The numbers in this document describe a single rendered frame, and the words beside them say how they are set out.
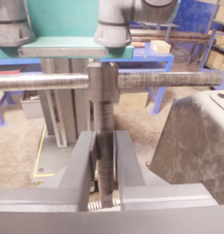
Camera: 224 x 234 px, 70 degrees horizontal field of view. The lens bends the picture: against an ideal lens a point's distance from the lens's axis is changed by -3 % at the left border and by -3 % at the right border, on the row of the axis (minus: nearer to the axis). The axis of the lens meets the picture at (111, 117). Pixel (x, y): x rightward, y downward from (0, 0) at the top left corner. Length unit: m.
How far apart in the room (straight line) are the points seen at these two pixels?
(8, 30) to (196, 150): 0.81
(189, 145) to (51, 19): 0.85
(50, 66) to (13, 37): 0.31
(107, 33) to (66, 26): 0.25
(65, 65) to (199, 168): 0.98
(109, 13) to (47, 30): 0.35
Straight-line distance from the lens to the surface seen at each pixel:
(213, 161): 0.29
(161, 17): 0.81
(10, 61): 1.94
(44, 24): 0.98
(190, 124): 0.31
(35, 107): 2.30
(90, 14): 0.96
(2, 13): 0.86
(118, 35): 0.82
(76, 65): 1.12
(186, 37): 3.88
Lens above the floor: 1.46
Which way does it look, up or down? 39 degrees down
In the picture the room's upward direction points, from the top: 5 degrees clockwise
